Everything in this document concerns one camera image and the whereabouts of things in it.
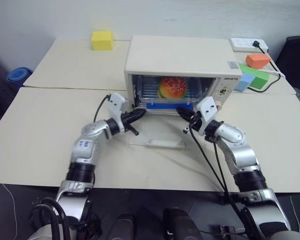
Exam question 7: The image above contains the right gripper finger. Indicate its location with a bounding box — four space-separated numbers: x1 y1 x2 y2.
176 106 197 116
177 110 194 123

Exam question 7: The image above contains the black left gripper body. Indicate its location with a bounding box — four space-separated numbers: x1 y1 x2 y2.
119 110 140 137

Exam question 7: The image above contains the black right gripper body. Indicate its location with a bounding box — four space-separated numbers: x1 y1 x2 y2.
182 111 203 134

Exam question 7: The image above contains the cream toaster oven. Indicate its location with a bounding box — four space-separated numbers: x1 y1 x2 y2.
124 34 243 116

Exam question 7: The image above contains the toy hamburger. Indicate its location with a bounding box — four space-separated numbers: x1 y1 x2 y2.
157 76 187 100

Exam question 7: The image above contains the light blue foam block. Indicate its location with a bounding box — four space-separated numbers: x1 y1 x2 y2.
234 72 257 93

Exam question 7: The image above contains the green foam block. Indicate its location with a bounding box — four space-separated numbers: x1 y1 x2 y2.
237 63 271 90

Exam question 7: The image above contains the yellow foam block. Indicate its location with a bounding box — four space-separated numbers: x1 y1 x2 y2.
90 30 115 51

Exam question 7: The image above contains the orange foam block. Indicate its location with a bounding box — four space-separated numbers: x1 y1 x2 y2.
245 53 271 69

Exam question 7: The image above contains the white power strip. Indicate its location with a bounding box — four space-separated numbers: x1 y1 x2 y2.
230 37 270 53

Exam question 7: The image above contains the blue rolled mat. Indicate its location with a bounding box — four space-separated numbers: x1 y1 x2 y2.
6 67 36 89

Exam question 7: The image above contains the black chair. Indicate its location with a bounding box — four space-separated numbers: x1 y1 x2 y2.
274 35 300 96

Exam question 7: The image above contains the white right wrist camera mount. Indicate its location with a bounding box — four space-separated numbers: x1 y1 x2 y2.
193 96 220 136

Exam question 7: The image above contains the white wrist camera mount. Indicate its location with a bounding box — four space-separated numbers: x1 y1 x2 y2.
193 96 220 136
107 92 129 122

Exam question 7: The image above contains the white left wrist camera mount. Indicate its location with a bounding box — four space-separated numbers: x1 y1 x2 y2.
107 92 129 122

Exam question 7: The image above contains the glass oven door white handle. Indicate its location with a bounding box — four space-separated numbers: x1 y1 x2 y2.
128 112 189 150

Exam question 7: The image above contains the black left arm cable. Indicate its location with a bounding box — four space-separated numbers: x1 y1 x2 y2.
93 93 113 122

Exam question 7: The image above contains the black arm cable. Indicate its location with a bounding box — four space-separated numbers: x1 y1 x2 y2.
93 93 113 122
186 121 251 236

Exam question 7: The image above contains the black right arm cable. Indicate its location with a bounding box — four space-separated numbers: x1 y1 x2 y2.
186 121 251 236

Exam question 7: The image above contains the white power cable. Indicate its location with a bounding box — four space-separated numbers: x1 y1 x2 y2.
246 70 288 93

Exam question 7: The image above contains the black plug with cable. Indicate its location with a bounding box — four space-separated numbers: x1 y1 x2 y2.
251 40 285 79

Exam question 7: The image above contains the thick black cable loop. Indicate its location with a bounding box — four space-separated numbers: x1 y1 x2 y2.
29 196 72 240

